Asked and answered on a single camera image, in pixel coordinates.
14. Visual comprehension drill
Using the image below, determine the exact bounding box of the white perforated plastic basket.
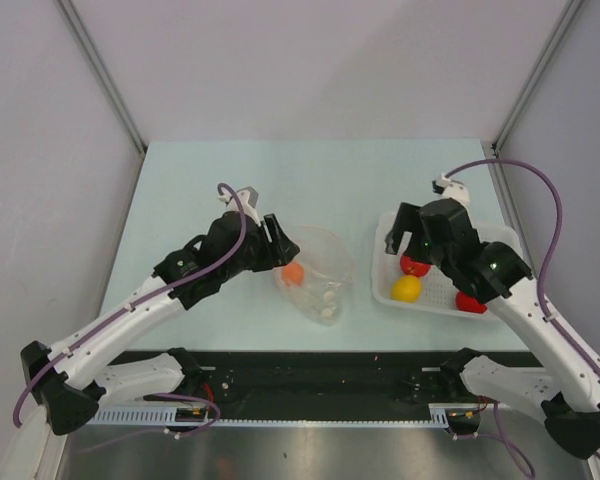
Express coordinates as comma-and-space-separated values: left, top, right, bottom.
371, 211, 523, 323

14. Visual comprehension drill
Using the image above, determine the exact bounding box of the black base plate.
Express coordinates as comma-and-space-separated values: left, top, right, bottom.
82, 349, 566, 422

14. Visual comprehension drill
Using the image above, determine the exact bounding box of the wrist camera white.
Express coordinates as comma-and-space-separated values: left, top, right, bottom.
218, 185, 261, 224
432, 174, 470, 208

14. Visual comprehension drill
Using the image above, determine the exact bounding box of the right aluminium frame post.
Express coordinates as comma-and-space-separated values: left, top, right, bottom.
491, 0, 588, 155

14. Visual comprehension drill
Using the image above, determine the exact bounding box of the red fake fruit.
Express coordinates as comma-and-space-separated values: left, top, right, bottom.
455, 291, 487, 314
399, 254, 431, 278

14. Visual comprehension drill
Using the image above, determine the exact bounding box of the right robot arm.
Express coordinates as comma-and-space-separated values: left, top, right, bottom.
385, 198, 600, 460

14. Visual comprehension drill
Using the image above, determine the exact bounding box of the clear polka dot zip bag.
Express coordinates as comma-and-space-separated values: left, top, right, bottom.
274, 225, 356, 326

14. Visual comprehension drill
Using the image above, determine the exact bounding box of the right aluminium side rail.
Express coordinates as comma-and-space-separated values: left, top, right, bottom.
482, 142, 556, 321

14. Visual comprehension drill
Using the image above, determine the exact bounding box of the left aluminium frame post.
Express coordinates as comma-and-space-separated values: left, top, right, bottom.
53, 0, 148, 159

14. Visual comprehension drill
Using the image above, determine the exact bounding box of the white slotted cable duct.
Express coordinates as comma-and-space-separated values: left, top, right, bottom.
87, 404, 479, 429

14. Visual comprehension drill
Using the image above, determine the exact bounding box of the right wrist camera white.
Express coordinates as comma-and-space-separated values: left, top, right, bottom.
432, 174, 470, 208

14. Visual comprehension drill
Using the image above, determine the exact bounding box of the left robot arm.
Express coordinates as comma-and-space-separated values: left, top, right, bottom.
20, 211, 300, 436

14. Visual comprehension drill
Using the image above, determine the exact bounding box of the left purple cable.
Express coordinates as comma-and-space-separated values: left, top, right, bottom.
12, 182, 249, 431

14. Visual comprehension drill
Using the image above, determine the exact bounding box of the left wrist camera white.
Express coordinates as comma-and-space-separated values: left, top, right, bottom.
218, 185, 261, 224

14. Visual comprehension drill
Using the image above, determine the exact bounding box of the aluminium frame post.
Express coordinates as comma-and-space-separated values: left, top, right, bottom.
491, 0, 588, 155
53, 0, 148, 159

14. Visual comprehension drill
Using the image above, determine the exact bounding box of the orange fake fruit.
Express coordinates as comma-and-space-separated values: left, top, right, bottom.
280, 262, 305, 286

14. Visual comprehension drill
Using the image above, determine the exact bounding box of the yellow fake fruit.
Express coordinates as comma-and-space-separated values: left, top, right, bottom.
390, 275, 422, 303

